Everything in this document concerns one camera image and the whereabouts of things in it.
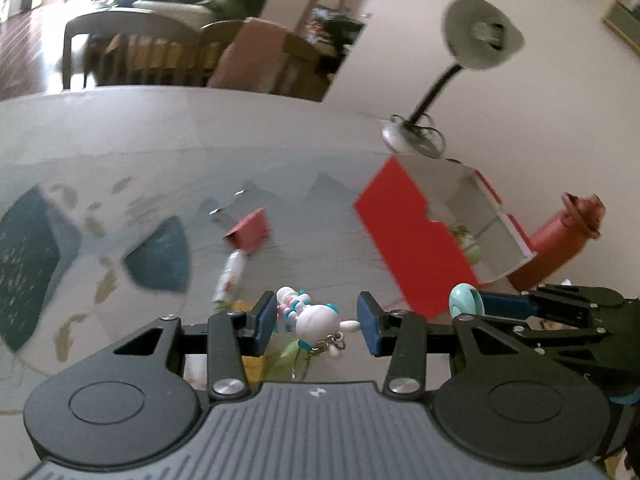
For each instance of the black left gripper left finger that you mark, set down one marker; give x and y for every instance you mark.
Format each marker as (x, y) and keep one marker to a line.
(232, 335)

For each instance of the wooden chair with pink cloth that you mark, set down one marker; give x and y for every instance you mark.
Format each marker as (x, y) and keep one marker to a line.
(264, 57)

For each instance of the white glue pen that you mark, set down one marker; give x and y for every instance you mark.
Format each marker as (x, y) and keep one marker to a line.
(230, 277)

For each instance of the white dog keychain figurine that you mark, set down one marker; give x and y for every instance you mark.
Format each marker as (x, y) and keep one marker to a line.
(318, 328)

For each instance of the patterned table mat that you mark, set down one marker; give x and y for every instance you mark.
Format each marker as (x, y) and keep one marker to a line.
(94, 247)

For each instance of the red white storage box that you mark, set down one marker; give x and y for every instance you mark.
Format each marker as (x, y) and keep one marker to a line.
(408, 208)

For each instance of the green-capped labelled jar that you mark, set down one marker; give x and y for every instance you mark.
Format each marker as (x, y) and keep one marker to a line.
(467, 243)

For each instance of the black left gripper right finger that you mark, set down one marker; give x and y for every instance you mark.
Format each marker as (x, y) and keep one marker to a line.
(401, 336)

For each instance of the yellow cardboard box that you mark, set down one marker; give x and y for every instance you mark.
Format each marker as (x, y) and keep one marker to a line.
(254, 367)

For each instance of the red binder clip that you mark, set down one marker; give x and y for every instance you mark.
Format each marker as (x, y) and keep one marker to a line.
(246, 234)

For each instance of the teal correction tape dispenser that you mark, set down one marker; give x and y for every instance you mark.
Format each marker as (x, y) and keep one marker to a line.
(465, 299)

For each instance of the grey desk lamp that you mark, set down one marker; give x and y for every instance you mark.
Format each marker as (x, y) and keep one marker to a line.
(478, 36)

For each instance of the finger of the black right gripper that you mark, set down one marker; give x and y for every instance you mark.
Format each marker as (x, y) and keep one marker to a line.
(498, 304)

